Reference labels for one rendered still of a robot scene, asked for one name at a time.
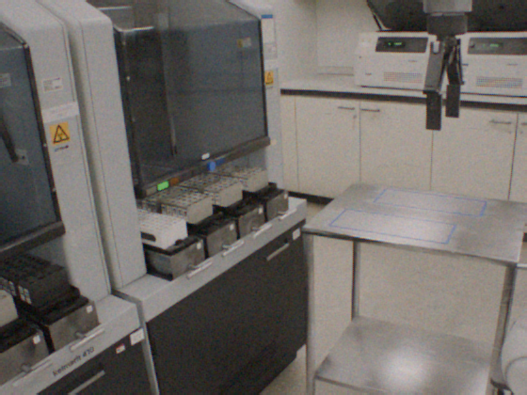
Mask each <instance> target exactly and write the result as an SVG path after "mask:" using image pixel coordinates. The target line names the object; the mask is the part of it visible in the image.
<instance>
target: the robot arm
mask: <svg viewBox="0 0 527 395"><path fill-rule="evenodd" d="M471 10H472V1H471V0H424V3H423V12H425V13H430V16H428V15H427V34H428V35H431V36H436V37H437V38H436V41H431V42H430V50H429V56H428V65H427V69H426V74H425V78H424V79H425V82H424V86H423V95H426V101H425V102H426V115H425V129H426V130H437V132H439V131H441V124H442V118H441V112H442V100H443V96H442V94H440V90H441V87H442V83H443V80H444V77H445V76H444V74H445V72H446V76H447V79H448V82H449V84H447V85H446V95H445V99H446V106H445V117H446V118H459V108H460V99H461V95H460V89H461V86H464V85H465V81H463V80H464V77H463V71H462V54H461V41H462V40H461V39H457V38H456V36H461V35H464V34H466V32H467V25H468V19H467V16H468V15H464V11H466V12H469V11H471ZM502 372H503V378H504V380H505V382H506V385H507V386H508V387H509V388H510V389H511V390H512V391H513V393H514V395H527V308H526V309H525V310H524V311H523V312H522V314H521V315H520V316H519V318H518V319H517V321H516V322H515V323H514V325H513V327H512V328H511V330H510V331H509V333H508V335H507V337H506V339H505V341H504V344H503V349H502Z"/></svg>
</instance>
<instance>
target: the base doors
mask: <svg viewBox="0 0 527 395"><path fill-rule="evenodd" d="M279 105H280V110H281V128H282V150H283V172H284V189H285V190H287V191H294V192H300V193H307V194H313V195H318V197H325V198H336V197H337V196H338V195H340V194H341V193H342V191H344V190H345V189H346V188H348V187H349V186H350V185H351V184H352V183H353V182H368V183H378V185H387V186H396V187H405V188H414V189H423V190H432V192H441V193H449V194H459V195H466V196H476V197H483V198H495V199H499V200H508V198H509V201H516V202H524V203H527V126H523V125H520V124H521V123H524V122H525V123H527V114H519V118H518V114H513V113H505V112H488V111H486V110H470V109H460V108H459V118H446V117H445V107H442V112H441V118H442V124H441V131H439V132H437V130H426V129H425V115H426V105H410V104H407V103H383V102H363V101H352V100H345V99H323V98H310V97H301V96H279ZM341 105H342V106H343V107H350V108H353V107H355V110H349V109H344V108H338V106H341ZM364 108H366V109H373V110H378V109H380V112H375V111H361V109H364ZM322 112H327V113H333V116H331V115H322ZM353 116H358V117H357V118H355V130H354V129H352V127H353V121H354V119H353ZM386 117H387V118H396V119H400V121H396V120H387V119H386ZM517 119H518V124H517ZM492 120H494V121H504V122H508V121H511V124H501V123H490V122H489V121H492ZM516 124H517V128H516ZM466 127H478V128H483V131H474V130H466ZM508 131H511V132H512V134H509V133H508ZM516 131H517V137H516ZM519 131H523V134H520V133H519ZM515 137H516V144H515ZM433 138H434V139H433ZM514 144H515V150H514ZM513 150H514V152H513ZM514 155H515V157H514ZM513 157H514V164H513ZM512 164H513V170H512ZM511 170H512V177H511ZM510 177H511V183H510ZM510 185H511V190H510ZM509 191H510V196H509Z"/></svg>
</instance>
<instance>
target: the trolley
mask: <svg viewBox="0 0 527 395"><path fill-rule="evenodd" d="M526 216H527V203H524V202H516V201H508V200H499V199H495V198H491V197H476V196H466V195H459V194H449V193H441V192H432V190H423V189H414V188H405V187H396V186H387V185H378V183H368V182H353V183H352V184H351V185H350V186H349V187H348V188H346V189H345V190H344V191H342V193H341V194H340V195H338V196H337V197H336V198H335V199H334V200H332V201H331V202H330V203H329V204H328V205H327V206H326V207H325V208H324V209H323V210H322V212H319V213H318V214H317V215H316V216H315V217H313V218H312V219H311V220H310V221H309V222H308V223H306V224H305V225H304V227H303V228H301V233H303V238H304V261H303V272H304V303H305V335H306V360H305V365H306V395H315V382H314V379H316V380H319V381H322V382H325V383H328V384H330V383H331V384H334V385H337V386H340V387H346V388H349V389H352V390H356V391H361V392H364V393H368V394H371V395H504V391H503V389H502V388H496V387H494V386H493V385H492V384H491V383H490V377H491V375H492V373H493V371H494V368H495V366H496V363H497V361H498V358H499V356H500V353H501V351H502V348H503V344H504V341H505V339H506V336H507V329H508V324H509V321H510V318H511V312H512V306H513V300H514V294H515V289H516V282H517V276H518V270H521V271H527V264H522V263H519V259H520V253H521V248H522V241H523V235H524V227H527V221H526ZM313 235H316V236H323V237H328V238H335V239H342V240H347V242H351V241H353V276H352V290H351V322H350V325H349V326H348V327H347V328H346V330H345V331H344V332H343V333H342V334H341V336H340V337H339V339H338V340H337V341H336V343H335V344H334V346H333V347H332V349H331V351H330V353H329V354H327V356H326V357H325V359H324V360H323V362H322V363H321V364H320V366H319V367H318V369H317V370H316V371H315V340H314V324H315V297H314V252H313ZM360 244H365V245H377V246H383V247H388V248H394V249H400V250H406V251H411V252H417V253H423V254H428V255H434V256H440V257H444V258H450V259H454V258H457V259H462V260H467V261H477V262H482V263H488V264H494V265H500V266H504V267H505V274H504V281H503V292H502V299H501V305H500V312H499V319H498V322H497V324H496V331H495V338H494V344H492V343H488V342H485V341H480V340H478V341H477V340H470V339H466V338H463V337H459V336H455V335H452V336H451V335H447V334H443V333H440V332H436V331H431V330H427V329H421V328H416V327H412V326H408V325H403V324H397V323H392V322H384V321H380V320H376V319H372V318H368V317H363V316H359V282H360Z"/></svg>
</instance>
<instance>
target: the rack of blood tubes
mask: <svg viewBox="0 0 527 395"><path fill-rule="evenodd" d="M137 214H138V220H139V226H140V232H141V239H142V243H145V244H148V245H154V246H158V247H162V248H164V249H166V247H168V246H170V245H173V244H175V240H176V241H177V239H179V238H181V239H182V238H183V237H184V238H185V236H186V237H188V235H186V227H185V220H183V219H180V218H176V217H171V216H167V215H162V214H158V213H151V212H146V211H142V210H139V209H137Z"/></svg>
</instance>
